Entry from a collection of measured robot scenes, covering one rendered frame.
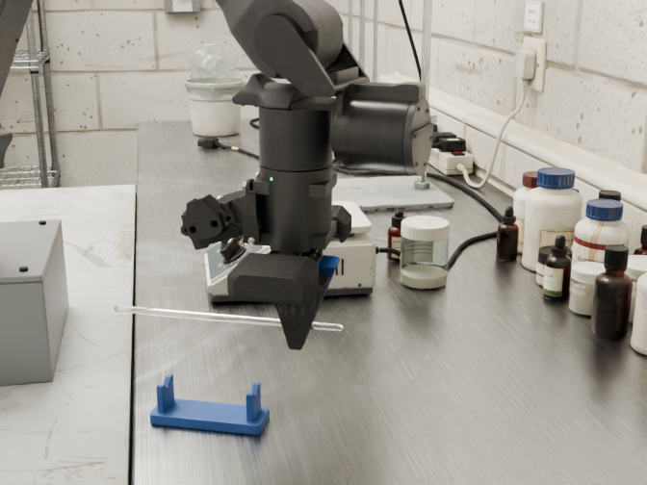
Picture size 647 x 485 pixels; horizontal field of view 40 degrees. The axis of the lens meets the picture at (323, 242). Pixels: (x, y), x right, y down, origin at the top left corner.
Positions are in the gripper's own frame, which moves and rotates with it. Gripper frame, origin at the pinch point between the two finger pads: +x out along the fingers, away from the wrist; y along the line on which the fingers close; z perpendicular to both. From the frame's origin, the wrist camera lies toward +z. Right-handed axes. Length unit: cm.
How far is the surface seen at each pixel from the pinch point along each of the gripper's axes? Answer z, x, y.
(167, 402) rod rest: 11.5, 9.6, 0.6
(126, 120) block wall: 124, 31, -251
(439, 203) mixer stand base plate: -7, 11, -76
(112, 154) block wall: 130, 44, -249
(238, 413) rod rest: 5.2, 10.2, 0.0
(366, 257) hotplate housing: -1.0, 6.2, -32.8
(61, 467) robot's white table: 17.0, 11.2, 9.6
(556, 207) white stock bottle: -23, 2, -45
